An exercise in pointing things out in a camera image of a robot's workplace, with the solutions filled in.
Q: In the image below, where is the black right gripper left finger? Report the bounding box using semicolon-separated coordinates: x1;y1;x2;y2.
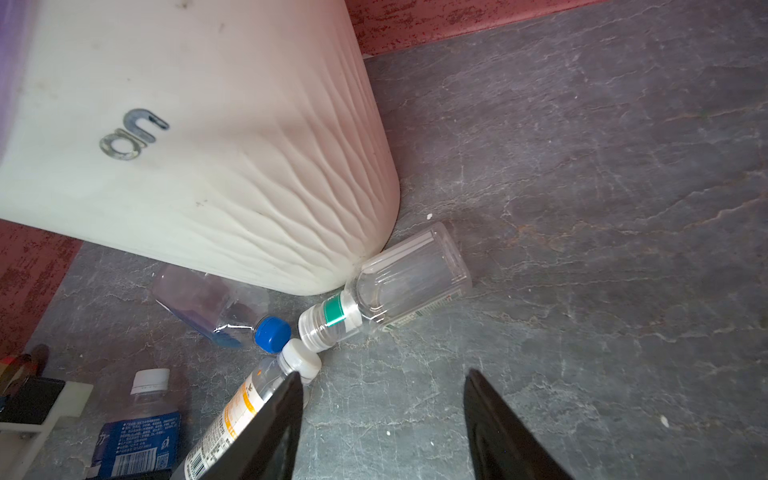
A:
203;372;303;480

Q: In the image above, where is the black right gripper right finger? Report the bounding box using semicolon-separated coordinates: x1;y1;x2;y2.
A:
463;369;571;479

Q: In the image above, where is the clear bottle orange label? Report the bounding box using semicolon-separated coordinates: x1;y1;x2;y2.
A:
171;338;322;480

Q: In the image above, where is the small bottle blue label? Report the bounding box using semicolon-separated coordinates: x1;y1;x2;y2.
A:
85;368;181;479

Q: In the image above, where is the clear bottle blue cap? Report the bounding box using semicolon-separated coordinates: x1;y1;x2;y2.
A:
151;265;292;354

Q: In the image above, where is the clear bottle green band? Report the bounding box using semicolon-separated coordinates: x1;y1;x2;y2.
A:
298;222;472;353

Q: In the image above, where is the cream ribbed waste bin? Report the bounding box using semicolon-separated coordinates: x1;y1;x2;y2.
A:
1;1;400;295

